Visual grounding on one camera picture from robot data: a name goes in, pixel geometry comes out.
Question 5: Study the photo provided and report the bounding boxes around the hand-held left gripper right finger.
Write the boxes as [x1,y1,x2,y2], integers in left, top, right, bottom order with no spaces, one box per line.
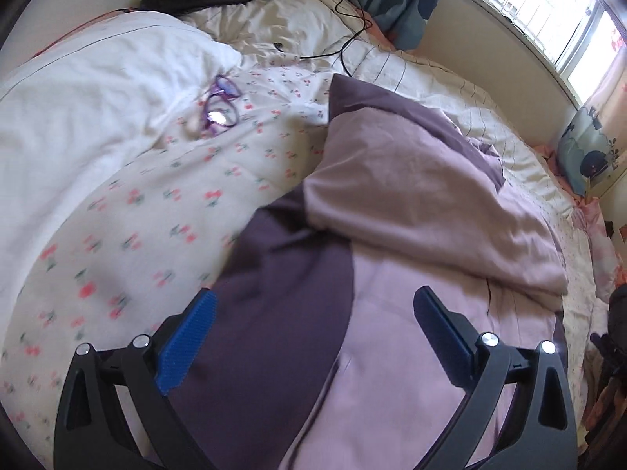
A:
[412,286,580,470]

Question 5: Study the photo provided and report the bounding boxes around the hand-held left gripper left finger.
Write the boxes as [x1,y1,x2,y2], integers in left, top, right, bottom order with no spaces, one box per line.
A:
[53,288,219,470]

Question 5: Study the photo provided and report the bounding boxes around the lilac and purple jacket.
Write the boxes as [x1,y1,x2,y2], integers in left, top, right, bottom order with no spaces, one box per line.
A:
[171,73,569,470]

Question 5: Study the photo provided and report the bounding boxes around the cherry print bed sheet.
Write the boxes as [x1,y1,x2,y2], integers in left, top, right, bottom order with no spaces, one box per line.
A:
[0,66,613,470]

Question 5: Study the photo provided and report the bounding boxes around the purple eyeglasses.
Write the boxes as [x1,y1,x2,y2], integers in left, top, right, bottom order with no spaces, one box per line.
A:
[198,74,243,138]

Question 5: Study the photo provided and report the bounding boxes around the pink cartoon print curtain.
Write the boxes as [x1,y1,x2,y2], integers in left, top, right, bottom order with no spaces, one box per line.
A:
[556,34,627,197]

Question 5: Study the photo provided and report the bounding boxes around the white striped quilt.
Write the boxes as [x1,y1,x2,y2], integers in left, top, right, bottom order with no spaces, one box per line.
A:
[0,0,574,304]

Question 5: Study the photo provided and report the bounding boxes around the blue patterned curtain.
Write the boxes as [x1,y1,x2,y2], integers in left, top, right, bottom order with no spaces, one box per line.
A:
[343,0,454,52]

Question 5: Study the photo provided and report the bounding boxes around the window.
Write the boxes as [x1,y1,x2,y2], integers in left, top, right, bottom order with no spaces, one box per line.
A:
[451,0,627,103]

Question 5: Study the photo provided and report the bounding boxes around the black cable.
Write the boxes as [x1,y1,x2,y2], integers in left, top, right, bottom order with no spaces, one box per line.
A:
[273,0,373,76]

